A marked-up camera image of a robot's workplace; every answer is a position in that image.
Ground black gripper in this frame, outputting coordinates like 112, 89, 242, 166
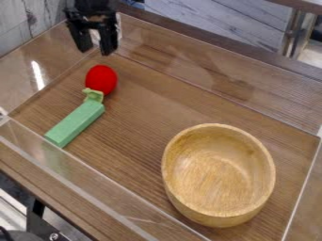
64, 0, 117, 56

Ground black table frame leg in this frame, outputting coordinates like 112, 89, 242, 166
27, 200, 71, 241

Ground wooden bowl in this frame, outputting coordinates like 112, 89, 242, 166
160, 123, 276, 228

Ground red fruit with green leaf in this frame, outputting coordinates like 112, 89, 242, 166
83, 65, 117, 103

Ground green rectangular block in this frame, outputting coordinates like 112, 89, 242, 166
44, 101, 104, 148

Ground metal table leg background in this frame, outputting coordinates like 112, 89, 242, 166
282, 9, 316, 59

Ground clear acrylic tray enclosure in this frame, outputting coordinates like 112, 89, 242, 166
0, 7, 322, 241

